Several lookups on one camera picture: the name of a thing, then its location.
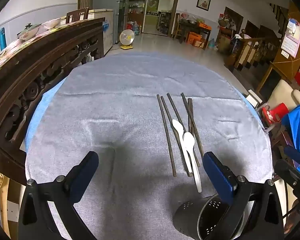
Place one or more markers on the blue water jug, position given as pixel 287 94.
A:
pixel 135 28

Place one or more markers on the pink floral tablecloth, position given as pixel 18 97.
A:
pixel 12 46

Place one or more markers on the beige chair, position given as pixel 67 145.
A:
pixel 282 92

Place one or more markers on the white chest freezer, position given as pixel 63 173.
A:
pixel 107 30

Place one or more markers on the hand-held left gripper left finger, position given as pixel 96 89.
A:
pixel 86 173

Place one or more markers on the carved dark wooden table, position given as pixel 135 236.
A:
pixel 27 62

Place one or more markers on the flat orange box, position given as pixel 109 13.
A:
pixel 204 25

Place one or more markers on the blue table cloth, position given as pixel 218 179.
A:
pixel 37 115

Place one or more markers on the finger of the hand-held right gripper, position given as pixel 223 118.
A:
pixel 293 153
pixel 287 171

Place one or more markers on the pot with glass lid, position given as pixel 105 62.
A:
pixel 27 31

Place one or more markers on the red plastic stool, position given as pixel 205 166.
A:
pixel 275 112

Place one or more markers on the dark metal chopstick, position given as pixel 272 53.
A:
pixel 174 108
pixel 168 116
pixel 190 103
pixel 166 135
pixel 199 142

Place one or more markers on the yellow electric fan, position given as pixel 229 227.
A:
pixel 127 38

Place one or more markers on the black perforated utensil holder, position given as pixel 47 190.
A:
pixel 190 217

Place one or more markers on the framed wall picture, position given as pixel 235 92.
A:
pixel 203 2

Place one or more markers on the light blue water bottle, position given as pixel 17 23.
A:
pixel 211 43

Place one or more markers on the dark wooden side table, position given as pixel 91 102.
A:
pixel 182 27

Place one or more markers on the teal bottle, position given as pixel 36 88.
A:
pixel 1 38

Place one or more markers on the grey table cloth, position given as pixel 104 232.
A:
pixel 120 100

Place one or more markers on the orange cardboard box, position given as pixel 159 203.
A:
pixel 193 38

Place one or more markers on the pink bowl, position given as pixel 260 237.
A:
pixel 50 23

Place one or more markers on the wall calendar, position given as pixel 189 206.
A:
pixel 292 38

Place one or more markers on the shelf with goods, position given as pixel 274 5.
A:
pixel 135 2

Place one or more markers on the white plastic spoon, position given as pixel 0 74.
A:
pixel 189 138
pixel 177 126

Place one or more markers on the wooden door frame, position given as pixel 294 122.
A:
pixel 176 10

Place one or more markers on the wooden chair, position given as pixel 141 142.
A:
pixel 76 15

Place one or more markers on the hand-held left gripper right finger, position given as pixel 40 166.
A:
pixel 216 173

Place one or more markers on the small white stool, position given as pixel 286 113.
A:
pixel 253 97

